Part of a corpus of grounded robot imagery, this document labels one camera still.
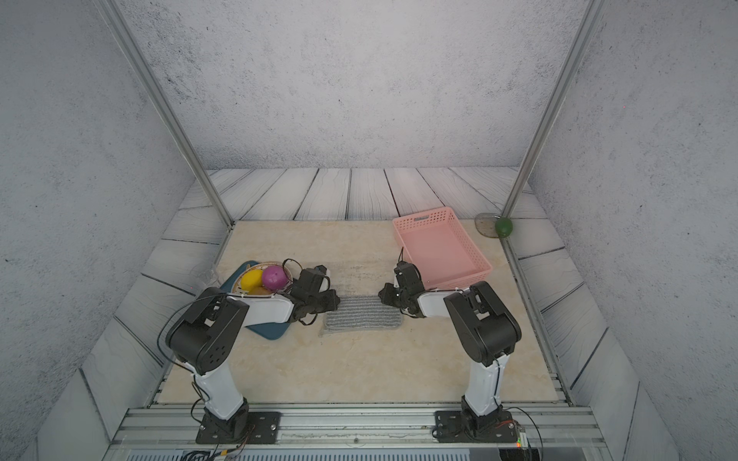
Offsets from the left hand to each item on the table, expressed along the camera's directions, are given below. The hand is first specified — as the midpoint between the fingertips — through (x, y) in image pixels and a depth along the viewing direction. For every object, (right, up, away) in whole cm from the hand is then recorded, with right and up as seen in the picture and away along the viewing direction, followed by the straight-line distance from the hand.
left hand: (344, 300), depth 97 cm
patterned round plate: (-28, +4, 0) cm, 28 cm away
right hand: (+13, +2, +1) cm, 13 cm away
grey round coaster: (+56, +27, +23) cm, 66 cm away
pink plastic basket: (+34, +18, +11) cm, 40 cm away
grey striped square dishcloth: (+6, -3, -3) cm, 8 cm away
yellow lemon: (-31, +7, 0) cm, 32 cm away
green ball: (+61, +26, +19) cm, 69 cm away
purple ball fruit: (-23, +8, -1) cm, 24 cm away
